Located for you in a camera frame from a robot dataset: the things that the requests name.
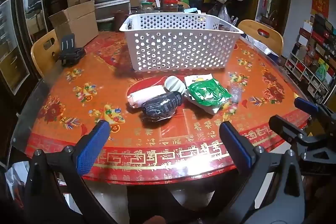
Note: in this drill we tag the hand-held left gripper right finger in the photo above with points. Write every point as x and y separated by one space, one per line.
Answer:
236 145

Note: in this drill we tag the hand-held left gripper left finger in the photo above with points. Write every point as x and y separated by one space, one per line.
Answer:
93 145

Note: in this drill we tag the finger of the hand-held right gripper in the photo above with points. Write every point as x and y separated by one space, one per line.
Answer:
286 130
305 106

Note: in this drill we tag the green plastic packet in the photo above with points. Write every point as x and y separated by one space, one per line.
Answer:
207 91

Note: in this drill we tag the pink and white roll pack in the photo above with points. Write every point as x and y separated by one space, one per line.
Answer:
147 95

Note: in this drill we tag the black soft packet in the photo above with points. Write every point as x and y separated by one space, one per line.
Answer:
160 106

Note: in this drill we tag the white flower-shaped plastic cutter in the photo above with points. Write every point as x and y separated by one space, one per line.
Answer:
173 83

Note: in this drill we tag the white perforated plastic basket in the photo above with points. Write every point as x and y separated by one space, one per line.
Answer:
181 48

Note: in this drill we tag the plain white flat packet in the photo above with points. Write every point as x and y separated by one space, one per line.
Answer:
210 109

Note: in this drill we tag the white shelf with boxes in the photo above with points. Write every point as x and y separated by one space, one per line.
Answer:
312 61

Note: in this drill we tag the small translucent plastic packet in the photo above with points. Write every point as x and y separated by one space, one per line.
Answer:
235 92

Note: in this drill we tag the wooden chair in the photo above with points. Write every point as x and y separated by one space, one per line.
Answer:
39 56
273 40

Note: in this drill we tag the black phone stand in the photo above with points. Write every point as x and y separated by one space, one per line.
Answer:
69 54

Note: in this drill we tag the open cardboard box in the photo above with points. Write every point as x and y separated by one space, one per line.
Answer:
78 24

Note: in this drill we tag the dark brown cylindrical container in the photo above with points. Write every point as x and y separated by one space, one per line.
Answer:
120 20

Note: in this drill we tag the small glass jar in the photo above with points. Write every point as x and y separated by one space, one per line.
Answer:
146 6

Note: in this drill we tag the glass jar with red lid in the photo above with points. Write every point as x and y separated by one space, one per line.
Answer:
169 6

